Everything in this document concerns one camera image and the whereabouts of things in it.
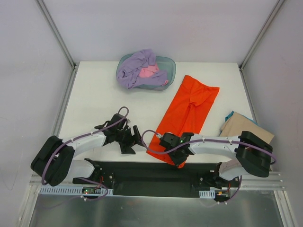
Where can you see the aluminium frame post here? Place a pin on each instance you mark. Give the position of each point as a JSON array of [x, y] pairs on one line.
[[261, 34], [53, 27]]

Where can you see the pink t shirt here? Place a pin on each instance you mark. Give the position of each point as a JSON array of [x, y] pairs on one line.
[[153, 76]]

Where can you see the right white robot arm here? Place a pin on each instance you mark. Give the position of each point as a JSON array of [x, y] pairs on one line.
[[248, 154]]

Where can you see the lilac t shirt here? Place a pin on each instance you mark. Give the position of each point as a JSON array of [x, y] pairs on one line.
[[128, 72]]

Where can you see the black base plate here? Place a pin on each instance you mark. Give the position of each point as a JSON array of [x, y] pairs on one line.
[[156, 179]]

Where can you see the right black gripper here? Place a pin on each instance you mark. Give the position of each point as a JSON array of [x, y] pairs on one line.
[[178, 156]]

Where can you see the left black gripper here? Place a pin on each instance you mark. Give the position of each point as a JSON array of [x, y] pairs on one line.
[[129, 139]]

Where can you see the left slotted cable duct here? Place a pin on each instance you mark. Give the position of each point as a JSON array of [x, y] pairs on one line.
[[75, 190]]

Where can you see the right slotted cable duct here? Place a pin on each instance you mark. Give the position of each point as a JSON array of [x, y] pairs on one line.
[[210, 194]]

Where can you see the teal cloth under cardboard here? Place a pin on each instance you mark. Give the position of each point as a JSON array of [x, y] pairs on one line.
[[232, 113]]

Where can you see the teal plastic basket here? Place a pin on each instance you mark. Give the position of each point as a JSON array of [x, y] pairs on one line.
[[167, 64]]

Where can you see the front aluminium rail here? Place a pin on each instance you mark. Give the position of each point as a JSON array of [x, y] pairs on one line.
[[272, 183]]

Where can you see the left aluminium frame post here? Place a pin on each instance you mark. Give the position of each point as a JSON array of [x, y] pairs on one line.
[[53, 27]]

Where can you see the right aluminium frame post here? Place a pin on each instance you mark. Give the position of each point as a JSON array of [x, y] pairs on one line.
[[261, 34]]

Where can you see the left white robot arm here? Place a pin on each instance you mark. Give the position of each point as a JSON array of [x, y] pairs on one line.
[[55, 160]]

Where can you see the brown cardboard sheet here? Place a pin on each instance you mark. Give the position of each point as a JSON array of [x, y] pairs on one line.
[[237, 124]]

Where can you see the slotted cable duct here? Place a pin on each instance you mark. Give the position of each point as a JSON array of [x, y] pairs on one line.
[[210, 194], [75, 190]]

